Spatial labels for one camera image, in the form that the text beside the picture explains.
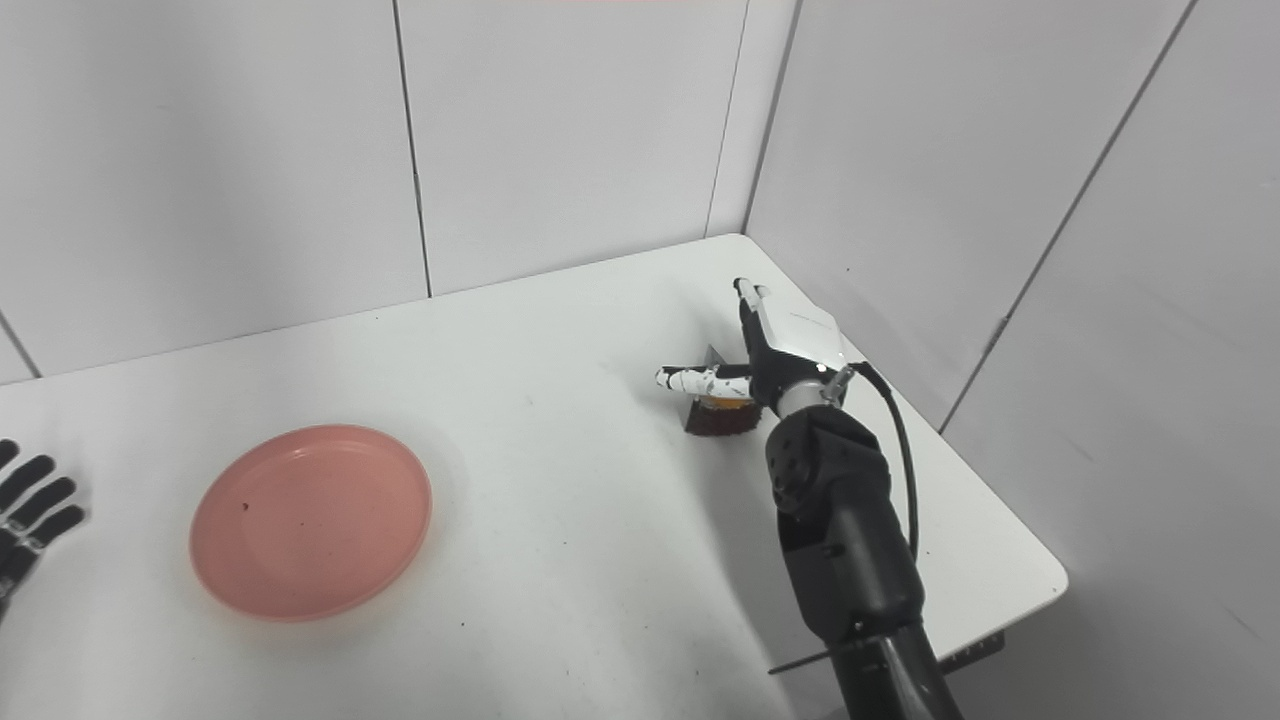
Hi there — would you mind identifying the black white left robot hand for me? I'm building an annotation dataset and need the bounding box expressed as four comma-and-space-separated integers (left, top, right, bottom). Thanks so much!
0, 438, 89, 627

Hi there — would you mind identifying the dark table underside bracket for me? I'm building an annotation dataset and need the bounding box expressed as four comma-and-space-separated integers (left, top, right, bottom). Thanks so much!
938, 631, 1007, 674

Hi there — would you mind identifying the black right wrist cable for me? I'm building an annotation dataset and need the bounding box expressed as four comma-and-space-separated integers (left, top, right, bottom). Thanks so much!
848, 361, 922, 563

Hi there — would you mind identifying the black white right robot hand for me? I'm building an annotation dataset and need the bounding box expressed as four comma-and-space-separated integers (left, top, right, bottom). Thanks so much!
655, 277, 853, 417

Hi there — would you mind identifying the pink round plate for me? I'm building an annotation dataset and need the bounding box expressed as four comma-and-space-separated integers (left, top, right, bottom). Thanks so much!
189, 424, 434, 623

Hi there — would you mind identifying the chocolate fruit cake slice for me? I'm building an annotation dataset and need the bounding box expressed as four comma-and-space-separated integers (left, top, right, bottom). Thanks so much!
684, 345, 763, 440

